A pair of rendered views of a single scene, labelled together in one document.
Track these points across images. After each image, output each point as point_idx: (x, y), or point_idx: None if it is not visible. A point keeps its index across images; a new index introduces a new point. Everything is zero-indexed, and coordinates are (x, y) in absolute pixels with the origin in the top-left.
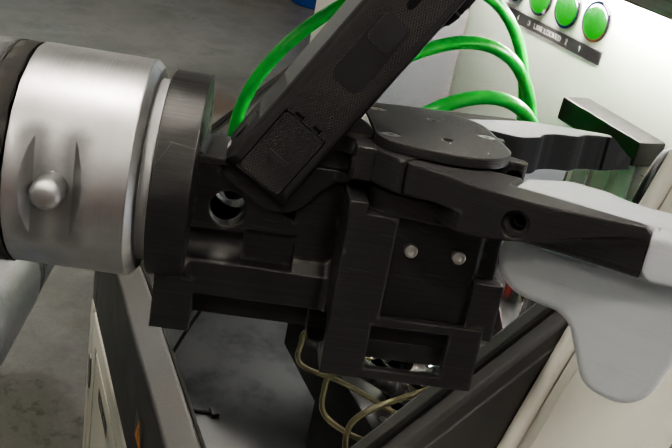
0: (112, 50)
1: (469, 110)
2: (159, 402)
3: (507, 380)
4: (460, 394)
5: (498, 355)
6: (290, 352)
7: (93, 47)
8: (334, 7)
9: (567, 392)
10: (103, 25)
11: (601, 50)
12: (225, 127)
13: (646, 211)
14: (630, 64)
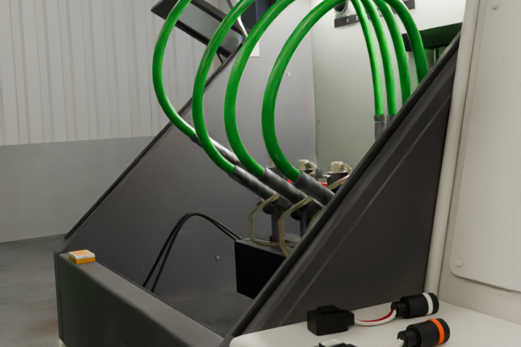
0: (35, 289)
1: (333, 108)
2: (139, 304)
3: (426, 124)
4: (391, 141)
5: (412, 108)
6: (244, 292)
7: (18, 290)
8: None
9: (474, 104)
10: (24, 275)
11: None
12: (146, 155)
13: None
14: None
